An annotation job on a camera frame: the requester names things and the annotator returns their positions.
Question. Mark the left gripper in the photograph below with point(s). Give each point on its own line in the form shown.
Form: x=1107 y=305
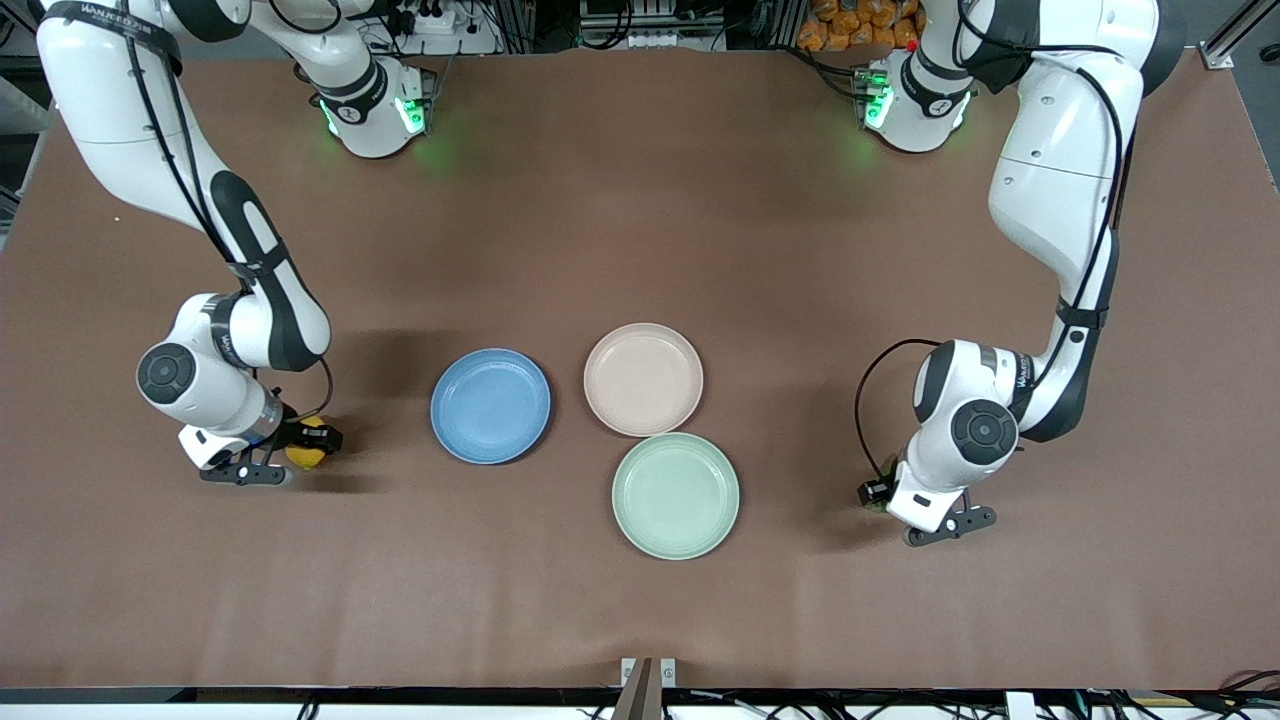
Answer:
x=874 y=491

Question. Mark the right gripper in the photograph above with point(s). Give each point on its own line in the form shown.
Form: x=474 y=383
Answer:
x=291 y=433

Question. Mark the yellow lemon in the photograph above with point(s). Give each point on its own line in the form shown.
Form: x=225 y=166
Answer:
x=305 y=459

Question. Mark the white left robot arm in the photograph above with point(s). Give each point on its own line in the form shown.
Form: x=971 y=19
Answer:
x=1060 y=180

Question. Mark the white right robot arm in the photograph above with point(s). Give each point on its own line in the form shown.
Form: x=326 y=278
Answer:
x=150 y=130

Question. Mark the blue round plate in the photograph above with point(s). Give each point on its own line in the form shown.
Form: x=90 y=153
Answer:
x=490 y=406

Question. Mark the mint green round plate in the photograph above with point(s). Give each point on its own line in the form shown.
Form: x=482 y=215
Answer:
x=676 y=495

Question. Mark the beige pink round plate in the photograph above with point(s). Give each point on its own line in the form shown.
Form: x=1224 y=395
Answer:
x=643 y=379

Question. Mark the white power strip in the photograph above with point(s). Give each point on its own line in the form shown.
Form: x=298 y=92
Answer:
x=435 y=18

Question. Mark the bag of orange items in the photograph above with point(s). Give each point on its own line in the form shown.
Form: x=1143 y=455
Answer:
x=860 y=25

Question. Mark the metal table edge bracket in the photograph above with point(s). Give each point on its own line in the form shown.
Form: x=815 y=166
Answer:
x=648 y=680

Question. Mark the aluminium frame rail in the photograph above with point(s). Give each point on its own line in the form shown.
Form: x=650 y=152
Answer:
x=1235 y=35

